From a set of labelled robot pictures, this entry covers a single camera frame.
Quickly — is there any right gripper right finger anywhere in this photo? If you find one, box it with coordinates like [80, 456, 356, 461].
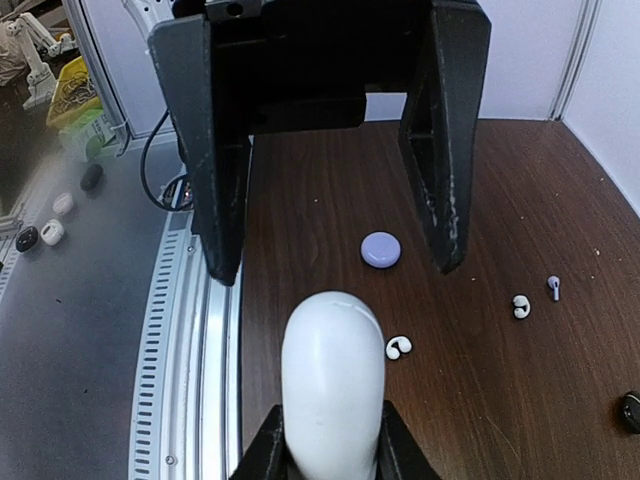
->
[379, 400, 441, 480]

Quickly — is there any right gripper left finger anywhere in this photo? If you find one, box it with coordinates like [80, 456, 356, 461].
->
[229, 405, 287, 480]

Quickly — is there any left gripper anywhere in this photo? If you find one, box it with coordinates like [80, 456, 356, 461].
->
[148, 1, 491, 286]

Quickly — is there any white clip earbud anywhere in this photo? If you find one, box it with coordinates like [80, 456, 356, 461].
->
[512, 294, 531, 320]
[385, 335, 413, 361]

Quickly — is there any white charging case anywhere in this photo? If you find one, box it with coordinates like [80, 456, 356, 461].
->
[281, 291, 385, 479]

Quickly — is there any black charging case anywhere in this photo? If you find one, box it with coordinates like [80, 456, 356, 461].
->
[618, 391, 640, 435]

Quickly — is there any purple round charging case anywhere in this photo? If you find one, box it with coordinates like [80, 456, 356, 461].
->
[360, 231, 402, 269]

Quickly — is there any black case off table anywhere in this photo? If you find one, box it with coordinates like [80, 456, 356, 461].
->
[15, 226, 39, 253]
[80, 164, 104, 192]

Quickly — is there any pink case off table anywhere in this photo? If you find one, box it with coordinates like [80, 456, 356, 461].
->
[52, 192, 75, 216]

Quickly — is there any white case off table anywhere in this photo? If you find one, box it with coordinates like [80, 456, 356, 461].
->
[40, 219, 65, 247]

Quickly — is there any purple stem earbud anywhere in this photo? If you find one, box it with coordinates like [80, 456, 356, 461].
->
[547, 275, 560, 302]

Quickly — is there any green white box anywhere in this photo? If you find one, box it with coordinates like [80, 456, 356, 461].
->
[59, 108, 116, 163]

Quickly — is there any yellow plastic bin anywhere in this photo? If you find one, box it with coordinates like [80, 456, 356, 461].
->
[46, 56, 102, 130]

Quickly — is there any small white background robot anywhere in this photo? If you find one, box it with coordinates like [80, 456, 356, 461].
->
[7, 12, 77, 110]

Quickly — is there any front aluminium rail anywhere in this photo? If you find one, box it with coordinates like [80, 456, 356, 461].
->
[128, 213, 242, 479]

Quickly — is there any right aluminium frame post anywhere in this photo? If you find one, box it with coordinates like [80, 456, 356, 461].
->
[547, 0, 602, 121]

